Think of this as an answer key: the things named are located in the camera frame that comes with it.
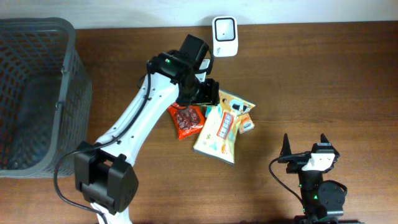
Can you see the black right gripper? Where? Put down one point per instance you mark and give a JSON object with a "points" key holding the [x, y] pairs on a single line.
{"points": [[299, 157]]}

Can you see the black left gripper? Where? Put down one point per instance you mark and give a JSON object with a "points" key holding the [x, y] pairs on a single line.
{"points": [[207, 93]]}

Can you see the red snack bag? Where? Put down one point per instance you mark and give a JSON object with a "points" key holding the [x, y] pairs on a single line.
{"points": [[188, 121]]}

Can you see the cream biscuit packet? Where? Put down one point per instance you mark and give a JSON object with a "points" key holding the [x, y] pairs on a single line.
{"points": [[218, 135]]}

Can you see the orange tissue pack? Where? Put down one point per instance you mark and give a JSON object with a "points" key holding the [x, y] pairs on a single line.
{"points": [[246, 123]]}

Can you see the green tissue pack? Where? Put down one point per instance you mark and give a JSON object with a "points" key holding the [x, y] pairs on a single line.
{"points": [[209, 109]]}

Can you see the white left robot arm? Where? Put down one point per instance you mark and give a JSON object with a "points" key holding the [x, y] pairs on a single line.
{"points": [[104, 171]]}

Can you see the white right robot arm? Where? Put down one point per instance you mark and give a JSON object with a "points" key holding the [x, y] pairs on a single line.
{"points": [[322, 200]]}

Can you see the white barcode scanner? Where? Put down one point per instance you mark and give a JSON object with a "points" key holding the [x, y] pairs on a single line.
{"points": [[225, 36]]}

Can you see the grey plastic mesh basket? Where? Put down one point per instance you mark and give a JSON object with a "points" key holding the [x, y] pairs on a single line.
{"points": [[45, 97]]}

